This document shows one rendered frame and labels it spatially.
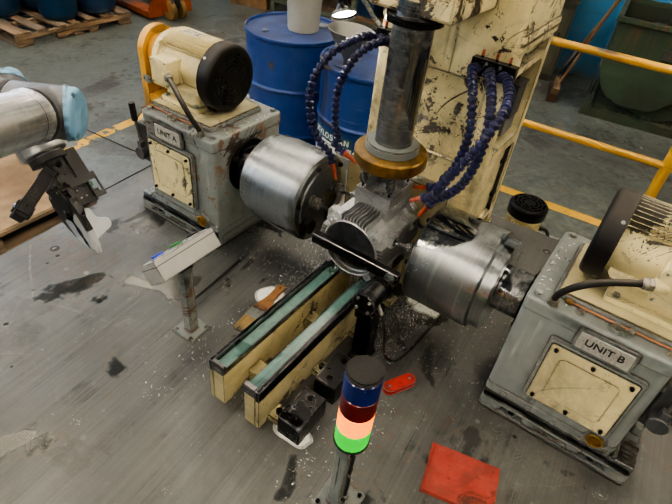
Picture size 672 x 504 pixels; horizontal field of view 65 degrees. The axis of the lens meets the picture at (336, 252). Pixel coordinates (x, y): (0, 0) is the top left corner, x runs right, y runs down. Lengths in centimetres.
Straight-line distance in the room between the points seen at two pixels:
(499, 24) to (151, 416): 116
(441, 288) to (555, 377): 29
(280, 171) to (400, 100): 37
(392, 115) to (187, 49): 61
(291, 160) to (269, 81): 186
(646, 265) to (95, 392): 117
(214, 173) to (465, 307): 76
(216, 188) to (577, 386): 103
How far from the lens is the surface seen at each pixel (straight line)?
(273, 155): 141
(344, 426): 89
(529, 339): 118
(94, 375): 137
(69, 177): 118
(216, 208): 156
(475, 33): 134
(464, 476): 123
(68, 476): 124
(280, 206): 137
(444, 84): 141
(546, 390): 123
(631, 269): 111
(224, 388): 122
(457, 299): 120
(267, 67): 321
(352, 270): 137
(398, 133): 123
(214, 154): 147
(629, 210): 108
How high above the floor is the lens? 185
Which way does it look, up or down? 39 degrees down
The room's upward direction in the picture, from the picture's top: 7 degrees clockwise
